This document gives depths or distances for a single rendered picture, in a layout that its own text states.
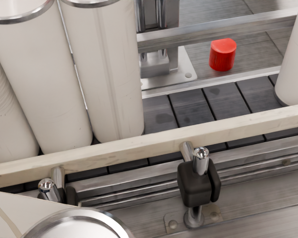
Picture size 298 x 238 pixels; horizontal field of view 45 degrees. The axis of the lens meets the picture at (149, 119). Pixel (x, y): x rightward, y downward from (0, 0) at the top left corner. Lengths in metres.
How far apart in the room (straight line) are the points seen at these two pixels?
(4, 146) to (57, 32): 0.11
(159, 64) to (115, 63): 0.14
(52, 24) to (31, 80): 0.04
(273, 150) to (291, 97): 0.06
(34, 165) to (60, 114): 0.05
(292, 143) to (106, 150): 0.18
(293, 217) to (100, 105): 0.18
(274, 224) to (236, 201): 0.07
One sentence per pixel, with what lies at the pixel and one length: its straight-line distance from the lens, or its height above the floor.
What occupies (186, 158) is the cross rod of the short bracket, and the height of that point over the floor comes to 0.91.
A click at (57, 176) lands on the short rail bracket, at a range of 0.31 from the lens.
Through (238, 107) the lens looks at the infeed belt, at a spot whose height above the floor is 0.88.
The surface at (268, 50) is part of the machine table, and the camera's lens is 0.54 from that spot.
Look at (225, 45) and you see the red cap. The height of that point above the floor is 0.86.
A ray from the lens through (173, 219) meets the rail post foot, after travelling 0.36.
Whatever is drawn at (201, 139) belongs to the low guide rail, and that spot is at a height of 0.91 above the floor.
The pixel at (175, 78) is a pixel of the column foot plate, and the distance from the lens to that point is 0.48.
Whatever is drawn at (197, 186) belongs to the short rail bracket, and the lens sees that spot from 0.28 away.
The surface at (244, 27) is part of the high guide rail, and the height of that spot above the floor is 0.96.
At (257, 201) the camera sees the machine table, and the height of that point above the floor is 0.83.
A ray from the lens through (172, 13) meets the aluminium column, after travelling 0.43.
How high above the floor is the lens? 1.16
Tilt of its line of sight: 50 degrees down
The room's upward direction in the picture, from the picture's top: 4 degrees counter-clockwise
